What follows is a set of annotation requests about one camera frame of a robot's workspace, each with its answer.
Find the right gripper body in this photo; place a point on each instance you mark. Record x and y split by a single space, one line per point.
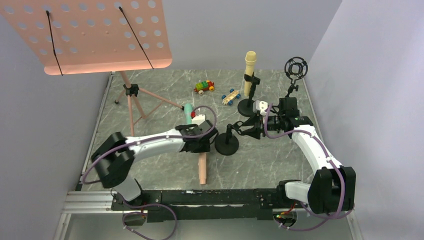
259 124

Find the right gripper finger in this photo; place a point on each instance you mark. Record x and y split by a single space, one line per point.
253 132
254 121

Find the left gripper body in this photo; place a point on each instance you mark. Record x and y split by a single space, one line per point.
205 142

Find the black round-base mic stand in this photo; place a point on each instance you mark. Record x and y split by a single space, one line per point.
226 143
245 106

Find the pink microphone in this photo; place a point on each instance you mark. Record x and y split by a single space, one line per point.
202 168

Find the green microphone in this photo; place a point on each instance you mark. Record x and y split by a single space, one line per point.
188 109

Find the black tripod shock-mount stand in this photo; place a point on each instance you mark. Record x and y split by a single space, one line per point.
296 68

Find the beige microphone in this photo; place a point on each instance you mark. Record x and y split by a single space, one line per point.
250 62

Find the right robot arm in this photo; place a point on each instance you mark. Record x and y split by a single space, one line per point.
318 159

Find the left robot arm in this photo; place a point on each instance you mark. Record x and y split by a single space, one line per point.
114 158

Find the pink perforated music stand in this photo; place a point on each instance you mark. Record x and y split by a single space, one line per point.
94 36

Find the beige toy chassis blue wheels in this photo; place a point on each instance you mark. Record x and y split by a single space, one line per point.
229 99

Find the colourful toy brick car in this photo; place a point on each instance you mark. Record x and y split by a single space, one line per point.
202 87

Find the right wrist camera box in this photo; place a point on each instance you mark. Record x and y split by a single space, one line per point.
260 107

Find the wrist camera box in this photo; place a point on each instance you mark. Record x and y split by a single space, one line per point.
260 107
197 118

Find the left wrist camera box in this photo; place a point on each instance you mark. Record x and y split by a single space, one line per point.
197 118

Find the black base frame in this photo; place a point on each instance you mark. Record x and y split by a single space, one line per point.
261 203

